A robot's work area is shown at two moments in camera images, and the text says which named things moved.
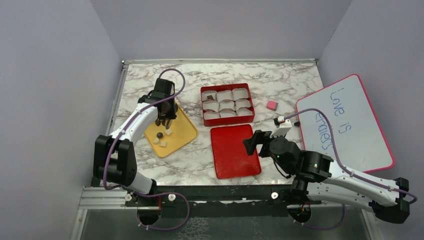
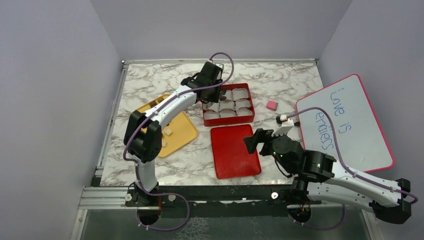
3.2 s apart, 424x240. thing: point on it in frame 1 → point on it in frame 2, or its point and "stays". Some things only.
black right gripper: (259, 137) stays
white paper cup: (211, 105) stays
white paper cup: (225, 94) stays
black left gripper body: (170, 113) → (213, 94)
